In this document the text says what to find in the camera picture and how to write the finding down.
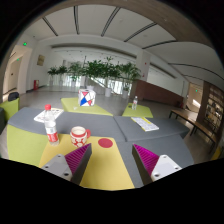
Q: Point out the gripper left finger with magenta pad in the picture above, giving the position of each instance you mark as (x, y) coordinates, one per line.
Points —
(72, 166)

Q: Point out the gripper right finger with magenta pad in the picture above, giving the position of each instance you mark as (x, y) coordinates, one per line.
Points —
(151, 166)

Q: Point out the clear water bottle red cap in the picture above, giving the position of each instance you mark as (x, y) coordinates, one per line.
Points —
(50, 127)

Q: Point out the small distant water bottle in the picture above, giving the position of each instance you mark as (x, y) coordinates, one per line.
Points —
(134, 103)

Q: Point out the red and white mug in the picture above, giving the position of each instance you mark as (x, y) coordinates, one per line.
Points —
(79, 136)

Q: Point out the red round coaster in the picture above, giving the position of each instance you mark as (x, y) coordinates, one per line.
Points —
(105, 143)

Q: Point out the yellow and white booklet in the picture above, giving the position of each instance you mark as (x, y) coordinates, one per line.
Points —
(145, 124)

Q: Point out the green table on right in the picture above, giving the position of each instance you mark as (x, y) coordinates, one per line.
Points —
(140, 111)

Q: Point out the green table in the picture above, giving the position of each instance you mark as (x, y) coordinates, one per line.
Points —
(71, 105)
(140, 111)

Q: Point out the white booklet on left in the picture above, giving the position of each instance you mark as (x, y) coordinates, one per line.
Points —
(54, 113)

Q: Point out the long wooden bench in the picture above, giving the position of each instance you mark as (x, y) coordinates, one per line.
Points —
(196, 126)

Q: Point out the green table on left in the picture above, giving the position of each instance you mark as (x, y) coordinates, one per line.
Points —
(71, 105)

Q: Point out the white red blue polyhedron box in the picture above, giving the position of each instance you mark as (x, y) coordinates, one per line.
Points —
(86, 97)

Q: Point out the wooden bookshelf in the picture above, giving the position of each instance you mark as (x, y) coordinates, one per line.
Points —
(211, 112)

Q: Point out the green armchair at left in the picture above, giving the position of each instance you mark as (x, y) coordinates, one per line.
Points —
(8, 109)

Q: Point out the red fire extinguisher box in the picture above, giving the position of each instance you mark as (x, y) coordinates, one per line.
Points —
(36, 85)

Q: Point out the row of potted green plants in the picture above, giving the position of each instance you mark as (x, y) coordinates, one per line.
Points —
(127, 73)

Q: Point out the framed wall picture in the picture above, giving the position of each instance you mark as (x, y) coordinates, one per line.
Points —
(40, 60)

